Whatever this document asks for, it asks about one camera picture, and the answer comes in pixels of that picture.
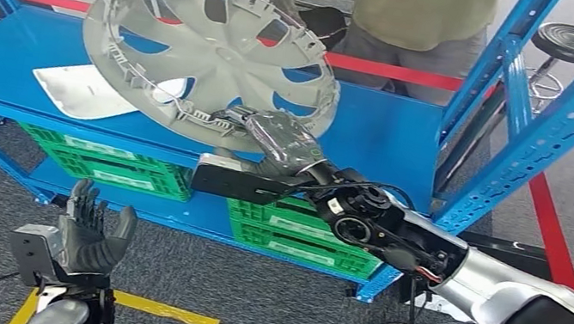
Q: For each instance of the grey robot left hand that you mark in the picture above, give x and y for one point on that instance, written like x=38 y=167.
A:
x=85 y=250

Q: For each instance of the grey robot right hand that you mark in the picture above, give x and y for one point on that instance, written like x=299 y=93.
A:
x=290 y=141

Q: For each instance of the silver wheel hubcap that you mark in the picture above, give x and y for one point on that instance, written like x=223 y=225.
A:
x=222 y=58

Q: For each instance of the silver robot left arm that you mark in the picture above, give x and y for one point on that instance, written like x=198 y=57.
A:
x=61 y=315

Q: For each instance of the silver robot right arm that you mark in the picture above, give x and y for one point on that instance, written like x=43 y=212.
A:
x=527 y=320

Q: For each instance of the blue metal shelf rack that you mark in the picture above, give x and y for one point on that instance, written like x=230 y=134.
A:
x=384 y=130

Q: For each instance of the white plastic panel part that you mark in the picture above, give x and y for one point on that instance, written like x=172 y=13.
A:
x=79 y=90

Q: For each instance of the green plastic crate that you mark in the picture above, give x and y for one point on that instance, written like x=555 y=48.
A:
x=93 y=147
x=111 y=178
x=266 y=218
x=301 y=252

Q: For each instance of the yellow floor tape square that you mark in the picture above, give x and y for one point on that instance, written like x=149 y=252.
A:
x=181 y=320

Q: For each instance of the standing person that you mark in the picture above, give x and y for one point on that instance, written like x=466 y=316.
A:
x=420 y=14

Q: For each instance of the black cardboard box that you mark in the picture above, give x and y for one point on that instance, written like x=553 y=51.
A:
x=509 y=251

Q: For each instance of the black round stool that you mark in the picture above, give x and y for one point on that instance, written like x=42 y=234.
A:
x=568 y=44

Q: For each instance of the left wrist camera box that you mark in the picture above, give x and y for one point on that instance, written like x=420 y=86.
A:
x=33 y=253

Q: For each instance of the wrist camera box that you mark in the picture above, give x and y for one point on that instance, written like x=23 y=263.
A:
x=232 y=181
x=33 y=253

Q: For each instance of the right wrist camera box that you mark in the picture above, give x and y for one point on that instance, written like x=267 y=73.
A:
x=232 y=181

